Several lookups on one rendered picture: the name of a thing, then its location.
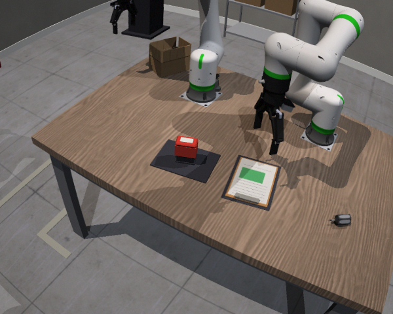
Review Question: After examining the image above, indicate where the brown cardboard box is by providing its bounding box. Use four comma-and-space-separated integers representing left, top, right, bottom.
149, 37, 191, 78

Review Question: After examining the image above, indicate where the clipboard with form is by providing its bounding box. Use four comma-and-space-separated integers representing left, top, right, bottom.
221, 155, 281, 211

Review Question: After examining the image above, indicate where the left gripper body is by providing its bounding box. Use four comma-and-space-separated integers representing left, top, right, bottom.
262, 88, 286, 116

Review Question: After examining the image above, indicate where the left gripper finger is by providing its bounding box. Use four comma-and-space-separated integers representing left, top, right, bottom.
267, 107, 284, 155
253, 92, 268, 129

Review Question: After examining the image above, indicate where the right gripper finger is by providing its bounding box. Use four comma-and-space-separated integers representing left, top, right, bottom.
126, 0, 138, 26
110, 5, 126, 34

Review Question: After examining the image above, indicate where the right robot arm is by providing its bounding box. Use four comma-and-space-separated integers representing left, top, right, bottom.
186, 0, 224, 103

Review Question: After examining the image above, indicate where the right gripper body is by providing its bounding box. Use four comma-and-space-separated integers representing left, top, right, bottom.
117, 0, 131, 10

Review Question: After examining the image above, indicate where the dark grey rectangular mat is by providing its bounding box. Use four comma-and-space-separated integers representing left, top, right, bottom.
150, 139, 221, 183

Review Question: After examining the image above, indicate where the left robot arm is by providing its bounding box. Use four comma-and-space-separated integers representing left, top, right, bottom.
258, 0, 364, 146

